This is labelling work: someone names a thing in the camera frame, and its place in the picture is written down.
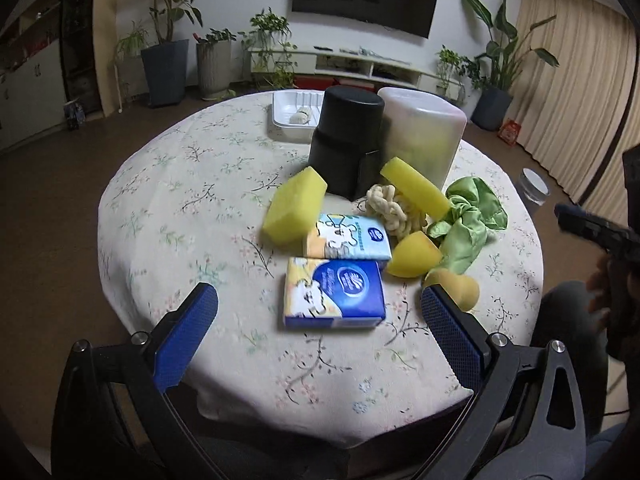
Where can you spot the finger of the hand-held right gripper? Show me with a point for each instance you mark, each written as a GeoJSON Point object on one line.
{"type": "Point", "coordinates": [580, 222]}

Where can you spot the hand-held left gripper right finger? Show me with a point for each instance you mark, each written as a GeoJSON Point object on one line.
{"type": "Point", "coordinates": [450, 330]}

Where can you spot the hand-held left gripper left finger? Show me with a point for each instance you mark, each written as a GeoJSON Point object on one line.
{"type": "Point", "coordinates": [187, 330]}

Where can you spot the mustard egg makeup sponge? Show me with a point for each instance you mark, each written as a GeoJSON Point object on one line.
{"type": "Point", "coordinates": [457, 287]}

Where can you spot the green satin scrunchie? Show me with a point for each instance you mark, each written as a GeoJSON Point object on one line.
{"type": "Point", "coordinates": [465, 230]}

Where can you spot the dark blue tissue pack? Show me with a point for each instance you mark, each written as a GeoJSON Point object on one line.
{"type": "Point", "coordinates": [340, 290]}

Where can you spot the yellow rectangular sponge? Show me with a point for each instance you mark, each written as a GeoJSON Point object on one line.
{"type": "Point", "coordinates": [415, 190]}
{"type": "Point", "coordinates": [292, 205]}

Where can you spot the white plastic tray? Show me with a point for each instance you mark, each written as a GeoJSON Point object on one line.
{"type": "Point", "coordinates": [287, 110]}

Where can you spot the person's right hand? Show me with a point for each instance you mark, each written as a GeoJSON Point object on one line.
{"type": "Point", "coordinates": [597, 280]}

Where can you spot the small glass jar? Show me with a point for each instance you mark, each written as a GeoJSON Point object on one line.
{"type": "Point", "coordinates": [532, 185]}

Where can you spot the yellow egg makeup sponge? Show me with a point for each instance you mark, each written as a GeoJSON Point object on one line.
{"type": "Point", "coordinates": [412, 257]}

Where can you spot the red printed box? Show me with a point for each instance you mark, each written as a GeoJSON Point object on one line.
{"type": "Point", "coordinates": [510, 132]}

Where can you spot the beige curtain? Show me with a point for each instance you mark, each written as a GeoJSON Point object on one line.
{"type": "Point", "coordinates": [575, 90]}

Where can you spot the light blue tissue pack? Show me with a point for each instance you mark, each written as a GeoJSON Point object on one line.
{"type": "Point", "coordinates": [350, 235]}

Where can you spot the large-leaf plant in dark pot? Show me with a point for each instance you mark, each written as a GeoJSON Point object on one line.
{"type": "Point", "coordinates": [492, 107]}

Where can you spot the translucent plastic container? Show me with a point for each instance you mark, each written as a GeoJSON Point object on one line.
{"type": "Point", "coordinates": [425, 130]}

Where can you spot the small leafy potted plant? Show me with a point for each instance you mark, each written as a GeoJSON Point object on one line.
{"type": "Point", "coordinates": [450, 62]}

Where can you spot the black cylindrical container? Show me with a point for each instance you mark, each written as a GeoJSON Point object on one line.
{"type": "Point", "coordinates": [345, 130]}

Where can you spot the small cream puff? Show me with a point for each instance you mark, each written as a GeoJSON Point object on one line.
{"type": "Point", "coordinates": [300, 116]}

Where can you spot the small blue floor item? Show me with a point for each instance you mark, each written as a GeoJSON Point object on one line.
{"type": "Point", "coordinates": [75, 114]}

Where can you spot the white television cabinet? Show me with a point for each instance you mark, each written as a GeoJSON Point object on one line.
{"type": "Point", "coordinates": [390, 67]}

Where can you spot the tall plant in blue pot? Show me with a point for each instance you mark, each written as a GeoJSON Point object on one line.
{"type": "Point", "coordinates": [165, 70]}

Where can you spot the plant in grey ribbed pot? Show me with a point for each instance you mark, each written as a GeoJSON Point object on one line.
{"type": "Point", "coordinates": [214, 70]}

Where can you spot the small spider plant on stand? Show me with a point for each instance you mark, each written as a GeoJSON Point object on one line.
{"type": "Point", "coordinates": [131, 40]}

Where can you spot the trailing pothos plant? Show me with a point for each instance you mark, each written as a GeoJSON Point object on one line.
{"type": "Point", "coordinates": [270, 30]}

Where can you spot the dark tall shelf unit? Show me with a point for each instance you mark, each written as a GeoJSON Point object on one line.
{"type": "Point", "coordinates": [80, 35]}

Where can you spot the white wall cupboards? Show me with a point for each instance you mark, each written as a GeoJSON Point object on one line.
{"type": "Point", "coordinates": [30, 85]}

